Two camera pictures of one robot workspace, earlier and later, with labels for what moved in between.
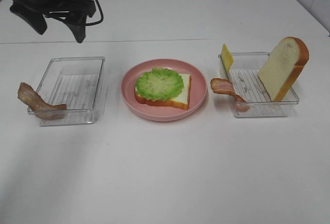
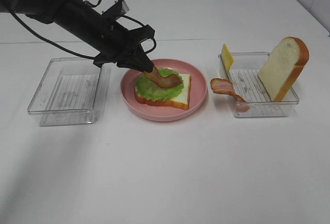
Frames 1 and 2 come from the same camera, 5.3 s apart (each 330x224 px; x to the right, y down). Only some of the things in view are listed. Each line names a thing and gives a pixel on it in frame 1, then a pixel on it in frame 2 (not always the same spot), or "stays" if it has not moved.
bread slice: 181,102 stays
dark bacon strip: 42,108 → 164,81
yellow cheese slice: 227,58 stays
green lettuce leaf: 159,84 stays
